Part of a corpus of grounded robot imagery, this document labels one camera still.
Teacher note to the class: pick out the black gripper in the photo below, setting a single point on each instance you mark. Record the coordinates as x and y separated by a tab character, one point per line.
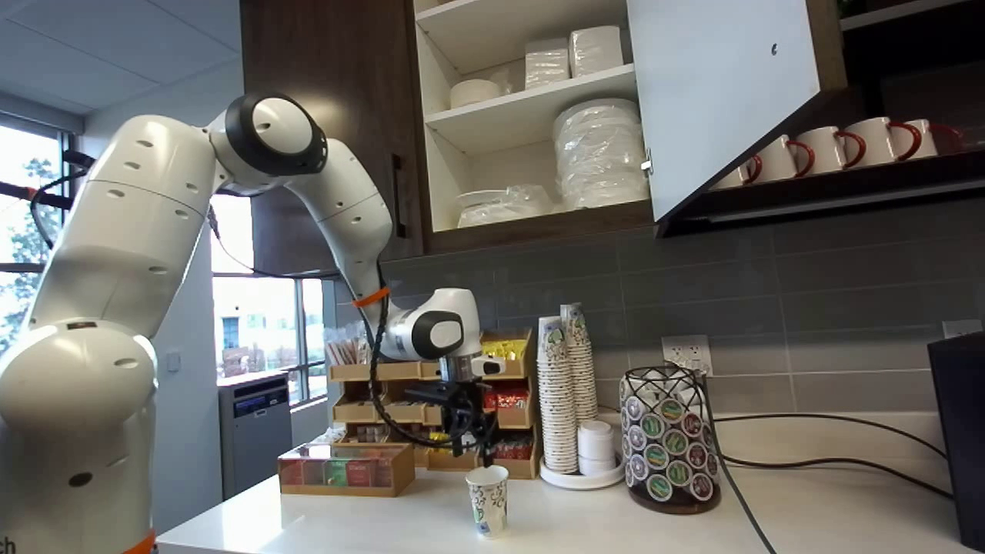
470	409

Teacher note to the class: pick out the patterned paper coffee cup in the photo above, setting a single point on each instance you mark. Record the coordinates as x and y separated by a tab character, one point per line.
486	494

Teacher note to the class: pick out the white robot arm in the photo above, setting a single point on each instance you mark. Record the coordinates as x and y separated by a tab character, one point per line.
79	386

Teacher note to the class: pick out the dark wood upper cabinet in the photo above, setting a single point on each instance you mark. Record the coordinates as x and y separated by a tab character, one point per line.
377	75

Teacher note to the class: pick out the white plate stack top shelf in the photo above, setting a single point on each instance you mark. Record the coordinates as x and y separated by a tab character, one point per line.
473	93

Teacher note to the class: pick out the white open cabinet door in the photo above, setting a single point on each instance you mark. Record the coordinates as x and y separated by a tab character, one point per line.
719	77

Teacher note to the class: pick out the black coffee machine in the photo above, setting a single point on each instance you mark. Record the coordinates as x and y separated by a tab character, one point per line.
959	378

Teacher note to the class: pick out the wooden tea bag organizer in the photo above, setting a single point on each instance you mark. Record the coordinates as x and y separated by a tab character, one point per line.
415	398

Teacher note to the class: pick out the small wooden tea box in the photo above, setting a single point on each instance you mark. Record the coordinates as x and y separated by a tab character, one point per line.
347	468

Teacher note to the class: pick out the stack of white lids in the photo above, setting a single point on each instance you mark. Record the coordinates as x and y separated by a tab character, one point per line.
594	448

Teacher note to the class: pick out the stack of paper cups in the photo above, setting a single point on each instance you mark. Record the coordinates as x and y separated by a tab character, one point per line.
563	386

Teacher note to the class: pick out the stack of white bowls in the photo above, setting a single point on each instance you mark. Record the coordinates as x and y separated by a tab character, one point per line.
502	203

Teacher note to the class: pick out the stack of white plates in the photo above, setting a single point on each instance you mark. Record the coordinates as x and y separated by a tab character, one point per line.
599	154

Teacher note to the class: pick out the white napkin stack left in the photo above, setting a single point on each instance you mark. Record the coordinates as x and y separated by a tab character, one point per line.
546	62

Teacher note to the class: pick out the white napkin stack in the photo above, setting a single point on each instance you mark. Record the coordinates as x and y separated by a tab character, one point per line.
546	62
594	51

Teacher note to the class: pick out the white napkin stack right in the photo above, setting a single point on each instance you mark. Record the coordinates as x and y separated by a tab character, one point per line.
594	51

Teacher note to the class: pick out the wire coffee pod holder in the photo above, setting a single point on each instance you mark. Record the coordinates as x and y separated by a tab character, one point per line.
669	453

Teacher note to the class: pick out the white wall outlet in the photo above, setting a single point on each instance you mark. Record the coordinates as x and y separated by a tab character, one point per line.
687	353

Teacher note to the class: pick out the black cabinet door handle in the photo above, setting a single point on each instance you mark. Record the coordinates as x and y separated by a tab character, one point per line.
398	194

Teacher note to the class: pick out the white mug red handle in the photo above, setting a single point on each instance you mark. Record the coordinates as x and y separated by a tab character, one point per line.
912	138

